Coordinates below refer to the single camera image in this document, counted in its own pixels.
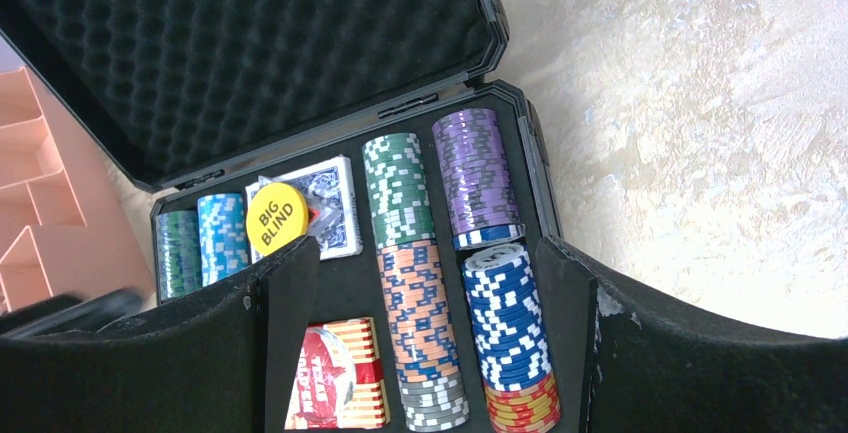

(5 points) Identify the orange plastic file organizer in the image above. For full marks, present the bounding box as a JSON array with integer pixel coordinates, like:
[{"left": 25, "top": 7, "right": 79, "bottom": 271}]
[{"left": 1, "top": 67, "right": 155, "bottom": 313}]

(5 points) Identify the red playing card deck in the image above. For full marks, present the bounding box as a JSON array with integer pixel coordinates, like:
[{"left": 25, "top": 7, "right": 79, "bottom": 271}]
[{"left": 285, "top": 317, "right": 391, "bottom": 430}]

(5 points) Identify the red triangular dealer token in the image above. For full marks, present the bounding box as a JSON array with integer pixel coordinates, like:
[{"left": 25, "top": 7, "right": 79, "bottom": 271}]
[{"left": 253, "top": 176, "right": 337, "bottom": 233}]

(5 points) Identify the blue red chip row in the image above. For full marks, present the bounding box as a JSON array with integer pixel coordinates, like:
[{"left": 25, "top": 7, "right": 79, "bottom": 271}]
[{"left": 196, "top": 193, "right": 250, "bottom": 286}]

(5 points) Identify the black poker chip case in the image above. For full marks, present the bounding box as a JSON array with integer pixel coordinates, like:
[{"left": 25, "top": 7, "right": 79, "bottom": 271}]
[{"left": 0, "top": 0, "right": 564, "bottom": 433}]

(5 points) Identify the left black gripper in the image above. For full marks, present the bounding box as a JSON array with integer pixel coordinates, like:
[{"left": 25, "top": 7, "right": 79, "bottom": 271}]
[{"left": 1, "top": 288, "right": 143, "bottom": 339}]

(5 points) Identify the blue orange chip row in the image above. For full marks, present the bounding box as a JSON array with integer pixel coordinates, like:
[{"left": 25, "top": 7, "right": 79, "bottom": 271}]
[{"left": 432, "top": 108, "right": 561, "bottom": 432}]

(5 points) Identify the yellow round button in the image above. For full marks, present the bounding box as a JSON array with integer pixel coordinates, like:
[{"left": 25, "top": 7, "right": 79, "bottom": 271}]
[{"left": 246, "top": 182, "right": 309, "bottom": 257}]

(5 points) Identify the green poker chip row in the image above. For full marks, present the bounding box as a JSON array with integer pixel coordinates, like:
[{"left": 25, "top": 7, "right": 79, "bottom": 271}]
[{"left": 154, "top": 210, "right": 202, "bottom": 300}]

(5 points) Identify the blue playing card deck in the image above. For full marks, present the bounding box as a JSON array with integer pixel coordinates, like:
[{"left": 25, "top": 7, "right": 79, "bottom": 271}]
[{"left": 245, "top": 155, "right": 363, "bottom": 261}]

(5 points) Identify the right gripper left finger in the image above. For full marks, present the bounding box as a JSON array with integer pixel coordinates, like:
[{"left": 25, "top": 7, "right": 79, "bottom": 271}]
[{"left": 1, "top": 237, "right": 319, "bottom": 432}]

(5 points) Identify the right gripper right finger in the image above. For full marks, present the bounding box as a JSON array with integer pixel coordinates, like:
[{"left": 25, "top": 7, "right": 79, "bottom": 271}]
[{"left": 535, "top": 236, "right": 847, "bottom": 432}]

